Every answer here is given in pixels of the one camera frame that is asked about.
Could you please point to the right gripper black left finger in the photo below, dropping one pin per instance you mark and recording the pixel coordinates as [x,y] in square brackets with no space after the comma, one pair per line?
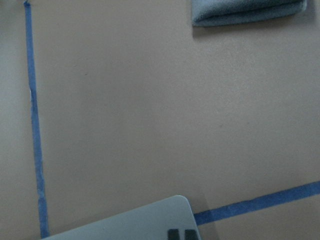
[173,234]

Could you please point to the folded grey pink cloth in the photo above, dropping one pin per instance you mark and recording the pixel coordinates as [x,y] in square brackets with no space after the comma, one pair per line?
[214,13]

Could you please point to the grey laptop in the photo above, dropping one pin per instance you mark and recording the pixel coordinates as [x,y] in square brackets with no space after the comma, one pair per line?
[149,222]

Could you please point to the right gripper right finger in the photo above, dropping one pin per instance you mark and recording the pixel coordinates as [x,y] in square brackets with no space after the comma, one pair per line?
[190,234]

